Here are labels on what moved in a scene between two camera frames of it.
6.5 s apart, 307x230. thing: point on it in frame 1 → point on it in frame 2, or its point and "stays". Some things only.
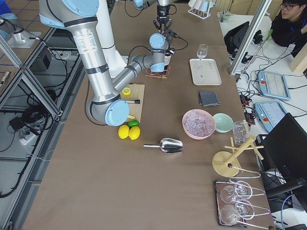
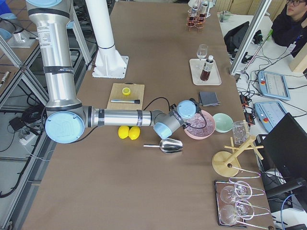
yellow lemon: x=123 y=131 stays
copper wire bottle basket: x=163 y=74 → x=198 y=22
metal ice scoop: x=168 y=145 stays
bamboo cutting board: x=136 y=93 stays
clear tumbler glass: x=241 y=132 stays
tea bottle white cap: x=167 y=60 → x=205 y=74
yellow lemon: x=134 y=132 stays
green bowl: x=224 y=122 stays
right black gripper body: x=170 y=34 → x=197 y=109
